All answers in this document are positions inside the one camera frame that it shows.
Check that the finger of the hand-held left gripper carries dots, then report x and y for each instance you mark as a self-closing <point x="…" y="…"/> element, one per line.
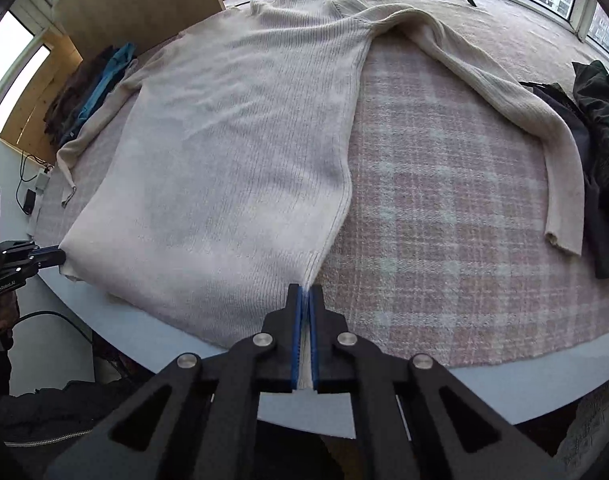
<point x="49" y="256"/>

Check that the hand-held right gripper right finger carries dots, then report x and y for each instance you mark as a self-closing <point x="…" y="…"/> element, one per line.
<point x="314" y="320"/>

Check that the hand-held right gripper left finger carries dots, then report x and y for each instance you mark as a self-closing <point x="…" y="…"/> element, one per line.
<point x="297" y="320"/>

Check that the cream knit sweater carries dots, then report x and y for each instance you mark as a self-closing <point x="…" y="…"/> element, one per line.
<point x="224" y="135"/>

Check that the white power strip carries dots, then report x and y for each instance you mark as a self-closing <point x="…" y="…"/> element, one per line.
<point x="43" y="180"/>

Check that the pink plaid blanket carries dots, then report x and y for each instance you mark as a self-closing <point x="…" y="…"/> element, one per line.
<point x="434" y="235"/>

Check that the small wooden board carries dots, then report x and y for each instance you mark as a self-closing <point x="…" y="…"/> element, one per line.
<point x="29" y="110"/>

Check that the person's dark zipped jacket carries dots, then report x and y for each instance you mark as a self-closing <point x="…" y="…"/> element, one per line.
<point x="34" y="420"/>

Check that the brown garment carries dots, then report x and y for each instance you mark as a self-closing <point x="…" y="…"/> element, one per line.
<point x="69" y="95"/>

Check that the blue garment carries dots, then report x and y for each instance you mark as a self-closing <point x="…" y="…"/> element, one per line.
<point x="104" y="82"/>

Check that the large wooden board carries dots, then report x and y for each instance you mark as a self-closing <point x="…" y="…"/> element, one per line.
<point x="134" y="5"/>

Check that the white lace cloth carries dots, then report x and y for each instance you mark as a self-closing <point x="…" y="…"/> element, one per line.
<point x="594" y="435"/>

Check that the black garment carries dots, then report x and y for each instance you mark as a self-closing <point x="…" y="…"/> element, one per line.
<point x="569" y="115"/>

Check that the dark green jacket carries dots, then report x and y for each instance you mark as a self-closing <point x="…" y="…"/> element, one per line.
<point x="606" y="125"/>

